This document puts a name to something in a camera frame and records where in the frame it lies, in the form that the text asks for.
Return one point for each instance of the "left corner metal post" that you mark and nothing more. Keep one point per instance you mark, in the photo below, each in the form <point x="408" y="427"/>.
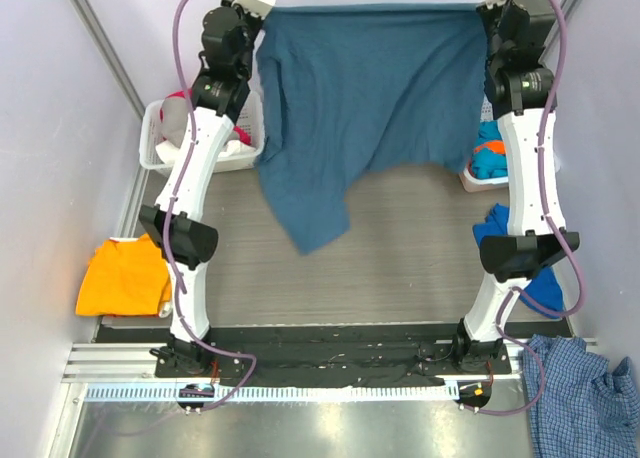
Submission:
<point x="89" y="18"/>

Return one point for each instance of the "blue checkered cloth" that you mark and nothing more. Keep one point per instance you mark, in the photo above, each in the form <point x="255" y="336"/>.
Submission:
<point x="585" y="407"/>

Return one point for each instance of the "aluminium rail frame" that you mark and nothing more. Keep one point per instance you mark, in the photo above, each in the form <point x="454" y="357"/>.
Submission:
<point x="100" y="363"/>

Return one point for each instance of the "yellow orange folded shirt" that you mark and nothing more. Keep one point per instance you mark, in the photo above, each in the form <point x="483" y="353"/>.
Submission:
<point x="124" y="280"/>

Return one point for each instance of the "bright blue folded shirt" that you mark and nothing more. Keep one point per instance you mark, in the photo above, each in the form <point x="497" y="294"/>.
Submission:
<point x="544" y="289"/>

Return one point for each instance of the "white plastic basket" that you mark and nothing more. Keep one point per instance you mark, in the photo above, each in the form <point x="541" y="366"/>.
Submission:
<point x="472" y="184"/>
<point x="249" y="130"/>

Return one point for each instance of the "corner metal post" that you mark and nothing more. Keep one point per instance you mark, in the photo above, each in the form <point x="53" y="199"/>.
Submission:
<point x="89" y="18"/>
<point x="568" y="7"/>

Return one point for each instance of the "white shirt in basket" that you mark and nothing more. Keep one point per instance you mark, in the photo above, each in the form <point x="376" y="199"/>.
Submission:
<point x="168" y="153"/>

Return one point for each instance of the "turquoise shirt in basket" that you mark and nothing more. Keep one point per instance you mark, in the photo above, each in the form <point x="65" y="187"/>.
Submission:
<point x="486" y="165"/>

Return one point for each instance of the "right corner metal post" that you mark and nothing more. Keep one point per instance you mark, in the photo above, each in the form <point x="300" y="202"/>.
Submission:
<point x="568" y="7"/>

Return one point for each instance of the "orange shirt in basket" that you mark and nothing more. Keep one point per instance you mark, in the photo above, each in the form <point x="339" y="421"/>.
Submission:
<point x="494" y="146"/>

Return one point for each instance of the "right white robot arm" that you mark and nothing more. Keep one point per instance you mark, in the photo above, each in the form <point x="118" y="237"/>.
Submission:
<point x="523" y="95"/>

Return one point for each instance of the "white slotted cable duct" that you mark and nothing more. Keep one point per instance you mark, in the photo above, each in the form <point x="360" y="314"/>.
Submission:
<point x="192" y="393"/>

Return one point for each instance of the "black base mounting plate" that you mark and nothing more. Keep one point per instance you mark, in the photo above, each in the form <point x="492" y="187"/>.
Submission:
<point x="237" y="340"/>

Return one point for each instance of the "dark teal blue t-shirt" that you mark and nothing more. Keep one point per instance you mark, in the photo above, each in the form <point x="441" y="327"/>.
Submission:
<point x="349" y="90"/>

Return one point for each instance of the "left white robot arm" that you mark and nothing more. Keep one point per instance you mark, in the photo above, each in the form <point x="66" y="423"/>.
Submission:
<point x="174" y="222"/>

